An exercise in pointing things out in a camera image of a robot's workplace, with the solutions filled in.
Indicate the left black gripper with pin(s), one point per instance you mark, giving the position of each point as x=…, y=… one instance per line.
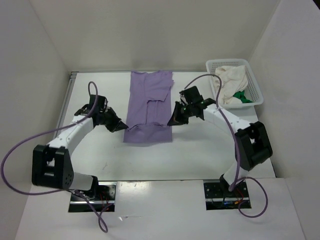
x=111, y=120

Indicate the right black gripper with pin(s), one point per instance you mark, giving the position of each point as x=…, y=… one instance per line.
x=182, y=112

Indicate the purple t-shirt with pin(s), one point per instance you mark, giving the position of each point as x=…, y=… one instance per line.
x=149, y=108

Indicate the cream white t-shirt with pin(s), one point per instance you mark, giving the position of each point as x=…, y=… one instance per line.
x=233, y=79

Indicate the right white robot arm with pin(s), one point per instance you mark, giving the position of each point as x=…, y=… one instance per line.
x=251, y=142

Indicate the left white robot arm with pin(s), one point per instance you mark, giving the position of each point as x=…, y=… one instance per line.
x=52, y=164

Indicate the green t-shirt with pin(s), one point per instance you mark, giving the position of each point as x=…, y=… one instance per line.
x=241, y=96

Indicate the white plastic basket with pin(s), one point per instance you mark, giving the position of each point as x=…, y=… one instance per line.
x=252, y=91

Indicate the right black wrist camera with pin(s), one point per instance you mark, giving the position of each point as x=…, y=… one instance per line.
x=190, y=96

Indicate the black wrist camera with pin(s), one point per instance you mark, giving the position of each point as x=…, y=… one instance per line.
x=98, y=103
x=190, y=96

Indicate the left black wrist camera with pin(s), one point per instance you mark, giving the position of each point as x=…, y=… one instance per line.
x=98, y=103

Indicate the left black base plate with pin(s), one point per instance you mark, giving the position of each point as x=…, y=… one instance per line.
x=104, y=198

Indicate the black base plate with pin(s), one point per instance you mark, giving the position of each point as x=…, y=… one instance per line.
x=104, y=198
x=218, y=199

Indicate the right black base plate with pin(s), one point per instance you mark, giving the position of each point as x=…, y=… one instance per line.
x=218, y=199

